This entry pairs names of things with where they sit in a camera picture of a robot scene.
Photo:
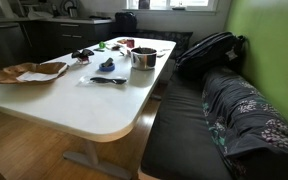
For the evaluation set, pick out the grey table leg base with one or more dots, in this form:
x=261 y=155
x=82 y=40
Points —
x=94 y=160

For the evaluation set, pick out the black bag by window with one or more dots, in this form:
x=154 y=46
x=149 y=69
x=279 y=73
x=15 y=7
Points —
x=125 y=21

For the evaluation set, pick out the stainless steel pot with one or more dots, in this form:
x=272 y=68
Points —
x=143 y=59

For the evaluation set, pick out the brown paper bag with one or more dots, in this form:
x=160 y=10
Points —
x=7 y=74

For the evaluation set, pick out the stainless dishwasher front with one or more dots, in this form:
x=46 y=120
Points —
x=2 y=45

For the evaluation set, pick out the dark patterned pillow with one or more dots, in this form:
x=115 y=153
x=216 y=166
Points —
x=170 y=38

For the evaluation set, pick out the small clear red container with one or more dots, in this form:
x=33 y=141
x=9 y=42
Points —
x=83 y=60

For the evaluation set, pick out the red cup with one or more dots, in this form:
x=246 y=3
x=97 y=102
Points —
x=130 y=43

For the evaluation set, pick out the small green object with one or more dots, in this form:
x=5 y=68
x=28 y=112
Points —
x=102 y=44

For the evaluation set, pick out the clear plastic package black cutlery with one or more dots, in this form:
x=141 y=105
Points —
x=105 y=80

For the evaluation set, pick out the black sunglasses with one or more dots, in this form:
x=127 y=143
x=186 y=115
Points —
x=82 y=53

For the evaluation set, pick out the metal kettle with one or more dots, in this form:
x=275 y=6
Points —
x=72 y=11

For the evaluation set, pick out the dark bench seat cushion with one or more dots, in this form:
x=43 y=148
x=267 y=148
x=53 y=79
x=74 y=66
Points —
x=180 y=133

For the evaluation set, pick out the dark floral blanket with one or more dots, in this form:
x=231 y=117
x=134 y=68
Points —
x=250 y=126

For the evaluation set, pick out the black backpack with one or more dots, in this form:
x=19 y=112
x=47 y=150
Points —
x=210 y=53

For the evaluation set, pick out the white paper sheet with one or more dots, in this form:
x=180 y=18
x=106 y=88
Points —
x=37 y=76

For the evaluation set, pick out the white window frame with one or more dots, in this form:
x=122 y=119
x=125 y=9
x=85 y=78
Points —
x=170 y=6

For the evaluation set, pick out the dark kitchen cabinet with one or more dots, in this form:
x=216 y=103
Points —
x=67 y=35

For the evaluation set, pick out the small black object in tape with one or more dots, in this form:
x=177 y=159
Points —
x=108 y=62

